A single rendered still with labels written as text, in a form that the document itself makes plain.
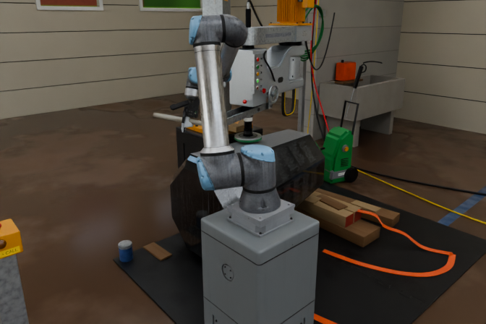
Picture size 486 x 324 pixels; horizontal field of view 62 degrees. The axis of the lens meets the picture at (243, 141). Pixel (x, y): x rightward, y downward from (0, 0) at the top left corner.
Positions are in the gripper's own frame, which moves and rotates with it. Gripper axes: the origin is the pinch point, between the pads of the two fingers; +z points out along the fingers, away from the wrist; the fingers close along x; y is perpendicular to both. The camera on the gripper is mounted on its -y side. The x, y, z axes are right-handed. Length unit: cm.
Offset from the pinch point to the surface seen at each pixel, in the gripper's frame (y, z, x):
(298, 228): 67, 33, -61
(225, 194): 31, 38, 25
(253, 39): 31, -71, 52
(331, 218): 119, 53, 97
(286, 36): 56, -86, 88
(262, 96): 45, -34, 71
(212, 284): 34, 69, -49
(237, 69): 23, -50, 62
